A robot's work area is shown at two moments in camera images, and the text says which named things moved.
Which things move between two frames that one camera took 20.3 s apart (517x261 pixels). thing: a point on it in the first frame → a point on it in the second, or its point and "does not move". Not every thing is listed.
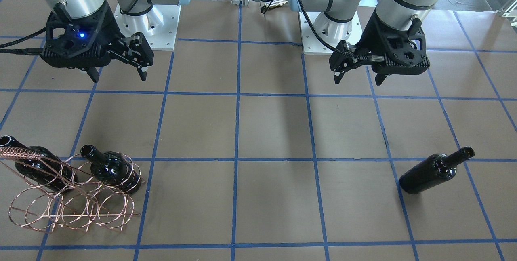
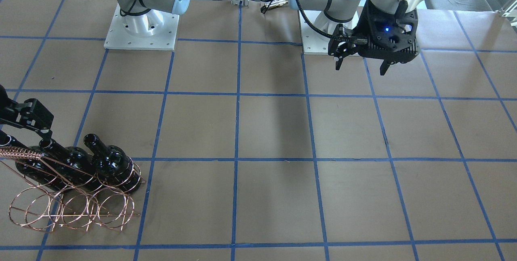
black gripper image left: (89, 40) → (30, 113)
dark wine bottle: (436, 167) → (74, 165)
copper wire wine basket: (67, 194) does not move
